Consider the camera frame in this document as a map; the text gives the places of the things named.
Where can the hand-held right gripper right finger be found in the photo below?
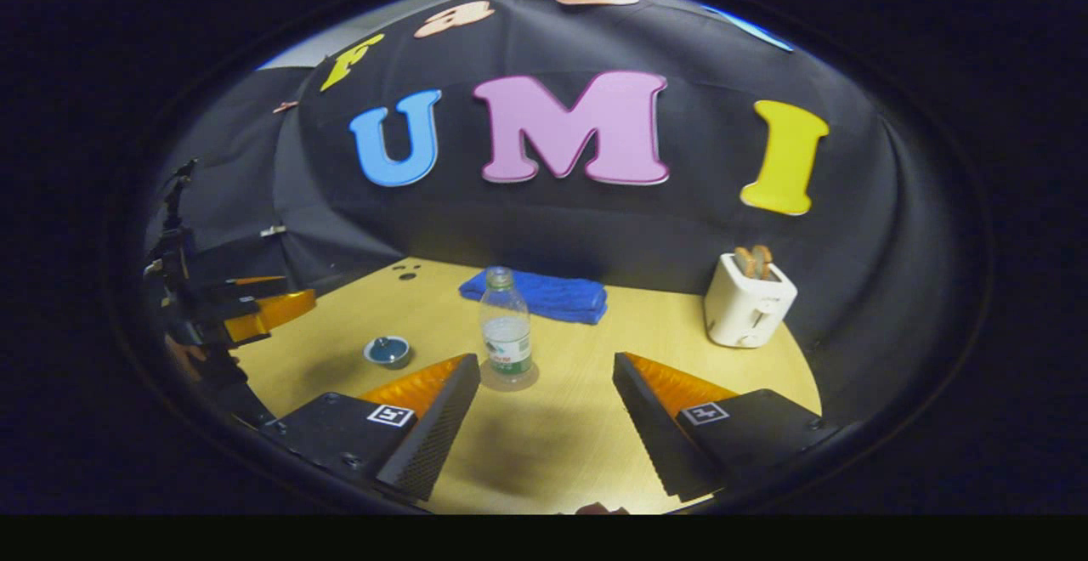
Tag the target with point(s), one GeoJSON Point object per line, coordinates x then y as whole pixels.
{"type": "Point", "coordinates": [650, 433]}

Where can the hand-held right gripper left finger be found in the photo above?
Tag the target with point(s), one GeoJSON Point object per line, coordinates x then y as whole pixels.
{"type": "Point", "coordinates": [438, 433]}

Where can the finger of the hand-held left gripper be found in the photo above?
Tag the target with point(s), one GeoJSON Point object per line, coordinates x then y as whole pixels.
{"type": "Point", "coordinates": [272, 313]}
{"type": "Point", "coordinates": [255, 287]}

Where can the white teacup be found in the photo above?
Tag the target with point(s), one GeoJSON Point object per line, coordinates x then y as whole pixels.
{"type": "Point", "coordinates": [387, 364]}

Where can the round wooden coaster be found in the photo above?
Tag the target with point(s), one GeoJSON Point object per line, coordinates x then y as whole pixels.
{"type": "Point", "coordinates": [530, 379]}

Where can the clear plastic water bottle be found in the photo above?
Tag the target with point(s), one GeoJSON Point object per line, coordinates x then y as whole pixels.
{"type": "Point", "coordinates": [506, 331]}

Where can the white cloth clip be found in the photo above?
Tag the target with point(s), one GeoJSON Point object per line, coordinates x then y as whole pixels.
{"type": "Point", "coordinates": [274, 230]}

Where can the white toaster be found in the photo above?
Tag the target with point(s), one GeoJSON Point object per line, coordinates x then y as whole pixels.
{"type": "Point", "coordinates": [748, 310]}

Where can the blue folded towel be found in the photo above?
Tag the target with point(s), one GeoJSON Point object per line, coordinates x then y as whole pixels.
{"type": "Point", "coordinates": [561, 297]}

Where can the red cloth clip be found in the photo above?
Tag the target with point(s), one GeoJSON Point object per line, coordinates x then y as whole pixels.
{"type": "Point", "coordinates": [285, 106]}

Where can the brown bread slice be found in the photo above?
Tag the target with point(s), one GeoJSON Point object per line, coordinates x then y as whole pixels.
{"type": "Point", "coordinates": [745, 262]}
{"type": "Point", "coordinates": [763, 261]}

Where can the black backdrop cloth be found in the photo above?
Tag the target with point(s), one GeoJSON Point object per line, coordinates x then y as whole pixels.
{"type": "Point", "coordinates": [527, 221]}

